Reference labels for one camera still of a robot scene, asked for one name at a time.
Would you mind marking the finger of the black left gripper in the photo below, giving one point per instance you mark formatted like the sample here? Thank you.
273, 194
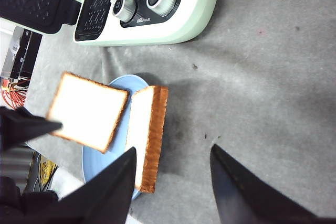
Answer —
19, 125

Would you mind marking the left silver control knob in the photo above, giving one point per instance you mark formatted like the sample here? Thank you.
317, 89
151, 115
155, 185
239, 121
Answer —
124, 10

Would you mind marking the mint green breakfast maker base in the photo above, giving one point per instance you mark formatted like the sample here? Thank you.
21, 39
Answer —
96, 25

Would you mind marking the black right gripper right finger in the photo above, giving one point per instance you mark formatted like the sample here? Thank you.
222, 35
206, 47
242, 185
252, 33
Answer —
242, 197

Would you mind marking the blue round plate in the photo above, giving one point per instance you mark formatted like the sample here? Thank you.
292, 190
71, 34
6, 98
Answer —
93, 161

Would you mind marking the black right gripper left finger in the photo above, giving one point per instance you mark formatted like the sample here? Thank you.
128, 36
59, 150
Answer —
104, 199

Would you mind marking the white bread slice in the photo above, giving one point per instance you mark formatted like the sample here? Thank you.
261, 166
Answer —
145, 132
89, 111

